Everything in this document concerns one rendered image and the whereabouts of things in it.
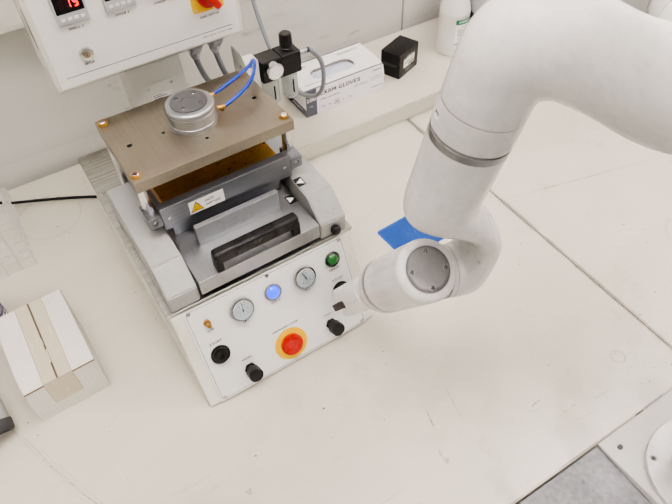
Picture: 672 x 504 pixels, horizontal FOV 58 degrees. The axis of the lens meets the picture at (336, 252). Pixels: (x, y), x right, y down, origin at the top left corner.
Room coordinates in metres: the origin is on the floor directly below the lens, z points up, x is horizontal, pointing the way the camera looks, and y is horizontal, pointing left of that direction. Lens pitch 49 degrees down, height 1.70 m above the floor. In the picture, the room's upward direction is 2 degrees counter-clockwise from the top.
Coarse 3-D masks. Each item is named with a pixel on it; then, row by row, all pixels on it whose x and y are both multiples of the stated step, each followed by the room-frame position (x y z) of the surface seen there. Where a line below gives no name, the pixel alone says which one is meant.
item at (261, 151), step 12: (264, 144) 0.82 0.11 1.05; (228, 156) 0.79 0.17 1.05; (240, 156) 0.79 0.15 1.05; (252, 156) 0.79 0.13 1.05; (264, 156) 0.79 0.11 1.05; (204, 168) 0.76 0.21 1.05; (216, 168) 0.76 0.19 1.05; (228, 168) 0.76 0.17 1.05; (240, 168) 0.76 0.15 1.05; (180, 180) 0.73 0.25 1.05; (192, 180) 0.73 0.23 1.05; (204, 180) 0.73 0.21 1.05; (156, 192) 0.71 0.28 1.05; (168, 192) 0.71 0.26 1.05; (180, 192) 0.71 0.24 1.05
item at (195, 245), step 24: (288, 192) 0.78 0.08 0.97; (216, 216) 0.69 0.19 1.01; (240, 216) 0.70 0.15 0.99; (264, 216) 0.72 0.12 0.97; (192, 240) 0.67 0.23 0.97; (216, 240) 0.67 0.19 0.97; (288, 240) 0.66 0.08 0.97; (312, 240) 0.69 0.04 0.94; (192, 264) 0.62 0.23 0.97; (240, 264) 0.62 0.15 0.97
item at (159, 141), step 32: (192, 96) 0.82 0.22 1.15; (224, 96) 0.87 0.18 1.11; (256, 96) 0.86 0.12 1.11; (128, 128) 0.79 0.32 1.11; (160, 128) 0.79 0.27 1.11; (192, 128) 0.77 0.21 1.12; (224, 128) 0.78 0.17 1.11; (256, 128) 0.78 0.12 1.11; (288, 128) 0.79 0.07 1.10; (128, 160) 0.71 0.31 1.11; (160, 160) 0.71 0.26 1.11; (192, 160) 0.71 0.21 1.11
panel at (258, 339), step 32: (320, 256) 0.68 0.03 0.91; (256, 288) 0.62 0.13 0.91; (288, 288) 0.63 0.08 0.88; (320, 288) 0.65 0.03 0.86; (192, 320) 0.56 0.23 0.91; (224, 320) 0.57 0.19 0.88; (256, 320) 0.59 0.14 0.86; (288, 320) 0.60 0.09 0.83; (320, 320) 0.62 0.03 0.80; (352, 320) 0.64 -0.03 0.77; (256, 352) 0.55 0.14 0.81; (224, 384) 0.51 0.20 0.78
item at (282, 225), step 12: (288, 216) 0.68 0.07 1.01; (264, 228) 0.65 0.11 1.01; (276, 228) 0.66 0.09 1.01; (288, 228) 0.67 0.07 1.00; (240, 240) 0.63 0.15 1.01; (252, 240) 0.63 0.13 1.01; (264, 240) 0.64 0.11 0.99; (216, 252) 0.61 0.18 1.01; (228, 252) 0.61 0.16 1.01; (240, 252) 0.62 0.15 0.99; (216, 264) 0.60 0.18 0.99
